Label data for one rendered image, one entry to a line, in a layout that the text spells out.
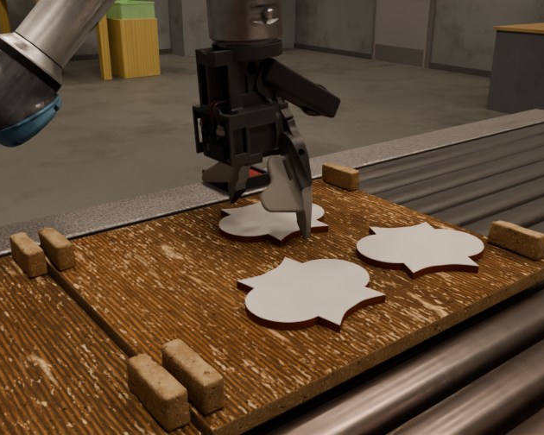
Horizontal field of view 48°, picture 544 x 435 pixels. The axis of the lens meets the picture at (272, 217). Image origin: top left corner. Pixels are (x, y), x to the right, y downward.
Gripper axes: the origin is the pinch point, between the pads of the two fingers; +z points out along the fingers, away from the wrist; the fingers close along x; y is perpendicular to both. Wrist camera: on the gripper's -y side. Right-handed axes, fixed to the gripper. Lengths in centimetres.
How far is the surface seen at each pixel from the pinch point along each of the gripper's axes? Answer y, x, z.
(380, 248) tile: -3.6, 13.7, 0.2
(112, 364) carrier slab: 26.3, 15.0, -0.5
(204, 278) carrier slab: 13.5, 7.1, 0.1
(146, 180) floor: -115, -288, 100
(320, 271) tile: 4.8, 14.0, -0.3
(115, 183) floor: -97, -295, 99
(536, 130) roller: -75, -11, 7
